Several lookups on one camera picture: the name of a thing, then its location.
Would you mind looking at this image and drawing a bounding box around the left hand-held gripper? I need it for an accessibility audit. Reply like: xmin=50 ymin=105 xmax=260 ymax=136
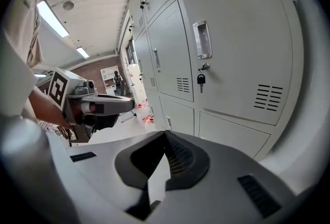
xmin=47 ymin=68 xmax=136 ymax=147

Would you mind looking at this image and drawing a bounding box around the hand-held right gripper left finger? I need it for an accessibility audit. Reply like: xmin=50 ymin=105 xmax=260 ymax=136
xmin=53 ymin=130 xmax=166 ymax=224

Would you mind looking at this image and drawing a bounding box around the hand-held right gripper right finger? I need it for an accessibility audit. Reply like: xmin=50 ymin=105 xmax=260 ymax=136
xmin=149 ymin=130 xmax=302 ymax=224

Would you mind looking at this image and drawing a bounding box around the row of grey locker doors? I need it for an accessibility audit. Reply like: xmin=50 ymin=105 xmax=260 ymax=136
xmin=127 ymin=0 xmax=297 ymax=159

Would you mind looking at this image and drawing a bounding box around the large grey locker door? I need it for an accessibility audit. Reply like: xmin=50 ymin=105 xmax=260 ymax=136
xmin=180 ymin=0 xmax=294 ymax=126

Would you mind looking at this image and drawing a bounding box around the person's left forearm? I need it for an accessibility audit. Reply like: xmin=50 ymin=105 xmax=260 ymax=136
xmin=27 ymin=87 xmax=74 ymax=130

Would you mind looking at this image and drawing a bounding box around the white shelf cabinet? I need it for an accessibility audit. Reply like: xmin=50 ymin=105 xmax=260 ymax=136
xmin=100 ymin=66 xmax=118 ymax=88

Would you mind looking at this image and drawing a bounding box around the white cylindrical tank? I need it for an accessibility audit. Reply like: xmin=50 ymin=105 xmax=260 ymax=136
xmin=128 ymin=63 xmax=145 ymax=99

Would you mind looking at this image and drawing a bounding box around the short ceiling light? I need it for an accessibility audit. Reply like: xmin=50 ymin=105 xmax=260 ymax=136
xmin=76 ymin=46 xmax=90 ymax=58

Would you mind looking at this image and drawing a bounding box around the long ceiling light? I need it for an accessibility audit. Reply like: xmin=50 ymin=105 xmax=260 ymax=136
xmin=37 ymin=0 xmax=70 ymax=38

